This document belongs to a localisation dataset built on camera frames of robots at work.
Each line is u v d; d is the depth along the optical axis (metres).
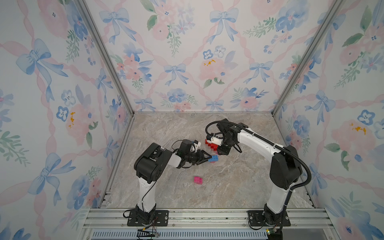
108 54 0.87
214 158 0.92
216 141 0.80
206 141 0.83
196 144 0.92
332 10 0.70
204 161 0.88
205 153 0.89
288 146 0.51
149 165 0.54
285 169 0.48
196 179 0.84
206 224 0.73
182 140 0.84
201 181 0.85
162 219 0.74
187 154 0.82
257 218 0.73
